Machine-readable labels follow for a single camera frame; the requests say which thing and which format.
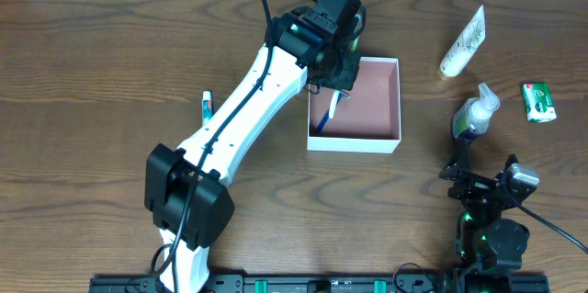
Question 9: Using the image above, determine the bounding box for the clear foam pump bottle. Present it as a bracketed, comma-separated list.
[452, 83, 500, 143]

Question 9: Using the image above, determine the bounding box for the green toothbrush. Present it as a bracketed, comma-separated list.
[351, 38, 358, 51]

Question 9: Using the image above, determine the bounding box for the white box pink interior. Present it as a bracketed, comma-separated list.
[307, 57, 401, 153]

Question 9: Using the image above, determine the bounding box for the red white toothpaste tube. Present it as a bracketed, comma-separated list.
[201, 90, 214, 126]

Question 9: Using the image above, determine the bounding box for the cream leaf-print lotion tube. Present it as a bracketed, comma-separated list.
[438, 6, 486, 80]

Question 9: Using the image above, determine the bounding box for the green Dettol soap box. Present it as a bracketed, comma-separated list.
[521, 83, 557, 123]

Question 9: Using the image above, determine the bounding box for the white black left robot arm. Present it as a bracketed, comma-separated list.
[144, 13, 365, 292]

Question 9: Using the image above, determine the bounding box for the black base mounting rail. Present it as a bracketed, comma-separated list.
[88, 273, 551, 293]

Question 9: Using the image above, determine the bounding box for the blue disposable razor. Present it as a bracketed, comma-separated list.
[316, 90, 350, 133]

